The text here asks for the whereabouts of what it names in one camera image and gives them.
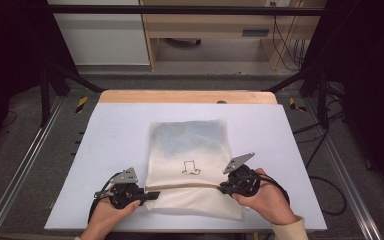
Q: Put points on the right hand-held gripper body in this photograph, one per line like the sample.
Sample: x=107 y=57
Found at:
x=245 y=181

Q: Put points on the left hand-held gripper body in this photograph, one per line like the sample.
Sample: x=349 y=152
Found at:
x=126 y=195

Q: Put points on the white mesh laundry bag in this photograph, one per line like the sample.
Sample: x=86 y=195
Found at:
x=186 y=146

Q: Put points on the person's left hand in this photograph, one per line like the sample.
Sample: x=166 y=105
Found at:
x=105 y=221

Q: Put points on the person's right hand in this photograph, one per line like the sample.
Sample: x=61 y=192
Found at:
x=271 y=203

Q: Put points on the white foam mat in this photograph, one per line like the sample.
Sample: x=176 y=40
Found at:
x=120 y=133

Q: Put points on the yellow black tape strip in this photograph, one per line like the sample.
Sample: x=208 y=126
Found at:
x=81 y=104
x=294 y=105

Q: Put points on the wooden table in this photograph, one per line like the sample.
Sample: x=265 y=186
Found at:
x=180 y=96

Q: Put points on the black metal stand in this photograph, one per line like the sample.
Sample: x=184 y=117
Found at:
x=45 y=100
x=321 y=100

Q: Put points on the white cabinet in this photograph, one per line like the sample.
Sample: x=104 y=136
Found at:
x=106 y=40

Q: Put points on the black curtain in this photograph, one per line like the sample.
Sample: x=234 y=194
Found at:
x=10 y=60
x=370 y=83

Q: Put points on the wooden desk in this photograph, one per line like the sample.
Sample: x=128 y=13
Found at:
x=213 y=25

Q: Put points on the black metal crossbar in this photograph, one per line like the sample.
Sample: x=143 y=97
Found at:
x=180 y=10

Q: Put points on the aluminium rail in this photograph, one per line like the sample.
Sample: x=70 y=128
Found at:
x=346 y=173
x=23 y=166

